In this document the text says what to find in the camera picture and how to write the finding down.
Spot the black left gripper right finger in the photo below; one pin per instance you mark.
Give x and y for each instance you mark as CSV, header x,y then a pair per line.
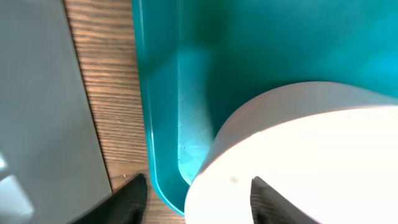
x,y
269,207

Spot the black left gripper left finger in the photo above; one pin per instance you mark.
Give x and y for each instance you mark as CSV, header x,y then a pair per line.
x,y
126,206

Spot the small white bowl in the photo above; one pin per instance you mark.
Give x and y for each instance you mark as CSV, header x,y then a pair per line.
x,y
330,149

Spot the grey dishwasher rack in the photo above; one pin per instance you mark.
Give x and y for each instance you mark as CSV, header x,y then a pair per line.
x,y
52,169

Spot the teal serving tray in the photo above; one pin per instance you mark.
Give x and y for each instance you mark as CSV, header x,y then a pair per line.
x,y
200,60

